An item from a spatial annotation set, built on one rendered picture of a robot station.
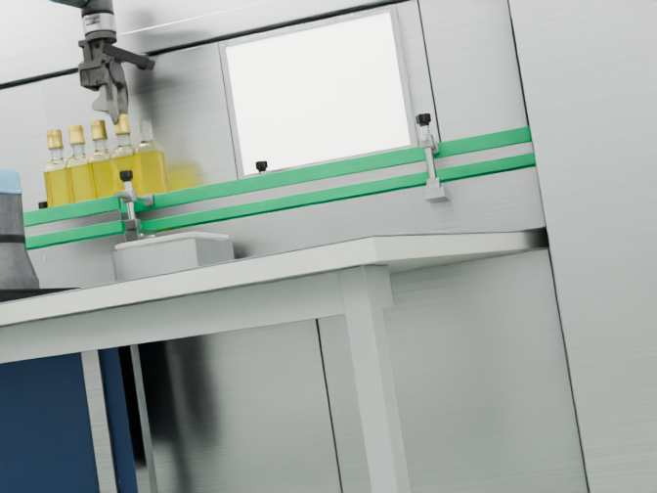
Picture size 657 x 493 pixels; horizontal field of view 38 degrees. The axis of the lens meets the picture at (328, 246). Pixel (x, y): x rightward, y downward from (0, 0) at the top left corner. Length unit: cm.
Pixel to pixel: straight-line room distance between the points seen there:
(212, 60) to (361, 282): 116
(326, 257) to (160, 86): 119
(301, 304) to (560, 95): 73
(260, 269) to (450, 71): 104
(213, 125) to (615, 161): 97
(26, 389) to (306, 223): 71
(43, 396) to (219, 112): 76
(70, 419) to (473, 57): 120
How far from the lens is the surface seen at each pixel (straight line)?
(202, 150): 231
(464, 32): 225
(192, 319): 143
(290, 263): 128
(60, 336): 161
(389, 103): 221
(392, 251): 127
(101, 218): 211
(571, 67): 184
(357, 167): 203
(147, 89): 238
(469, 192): 198
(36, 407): 220
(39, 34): 257
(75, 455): 217
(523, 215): 197
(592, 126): 182
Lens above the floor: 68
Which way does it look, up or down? 3 degrees up
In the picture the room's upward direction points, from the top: 9 degrees counter-clockwise
